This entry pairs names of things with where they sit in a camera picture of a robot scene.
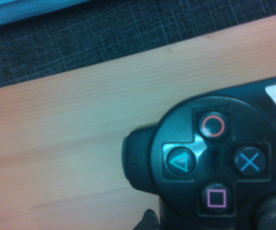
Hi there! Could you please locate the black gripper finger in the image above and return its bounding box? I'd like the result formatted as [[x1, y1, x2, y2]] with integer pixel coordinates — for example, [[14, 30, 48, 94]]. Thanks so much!
[[133, 208, 162, 230]]

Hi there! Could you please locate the black Sony gamepad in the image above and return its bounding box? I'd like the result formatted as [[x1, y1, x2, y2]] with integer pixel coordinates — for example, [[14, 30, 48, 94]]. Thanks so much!
[[120, 73, 276, 230]]

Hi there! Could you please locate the light blue flat object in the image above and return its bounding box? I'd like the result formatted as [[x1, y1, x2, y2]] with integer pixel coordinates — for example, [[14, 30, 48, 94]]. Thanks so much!
[[0, 0, 87, 31]]

